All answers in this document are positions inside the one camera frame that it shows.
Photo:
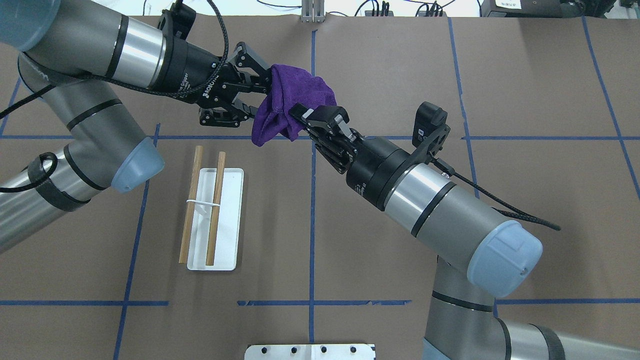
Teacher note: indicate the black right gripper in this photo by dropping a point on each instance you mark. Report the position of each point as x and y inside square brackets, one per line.
[372, 167]

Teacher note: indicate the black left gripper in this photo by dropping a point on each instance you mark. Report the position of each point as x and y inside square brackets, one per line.
[191, 70]

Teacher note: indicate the purple towel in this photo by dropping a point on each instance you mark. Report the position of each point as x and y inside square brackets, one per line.
[290, 86]

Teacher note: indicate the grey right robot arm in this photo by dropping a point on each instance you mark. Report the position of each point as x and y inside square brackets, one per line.
[483, 253]

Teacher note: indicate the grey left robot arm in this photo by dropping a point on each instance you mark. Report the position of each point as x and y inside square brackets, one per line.
[70, 53]

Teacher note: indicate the black control box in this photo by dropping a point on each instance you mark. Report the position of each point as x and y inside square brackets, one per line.
[559, 9]

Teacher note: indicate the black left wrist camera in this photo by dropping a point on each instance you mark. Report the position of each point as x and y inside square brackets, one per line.
[178, 20]

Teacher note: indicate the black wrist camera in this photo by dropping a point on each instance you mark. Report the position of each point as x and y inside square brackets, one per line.
[430, 131]
[178, 20]

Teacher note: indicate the grey aluminium frame post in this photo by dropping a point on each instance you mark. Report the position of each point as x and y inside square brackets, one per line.
[312, 11]

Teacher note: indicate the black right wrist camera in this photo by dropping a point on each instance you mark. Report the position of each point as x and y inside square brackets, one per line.
[430, 131]

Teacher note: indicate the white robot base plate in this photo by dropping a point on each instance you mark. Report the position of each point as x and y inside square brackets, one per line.
[326, 351]

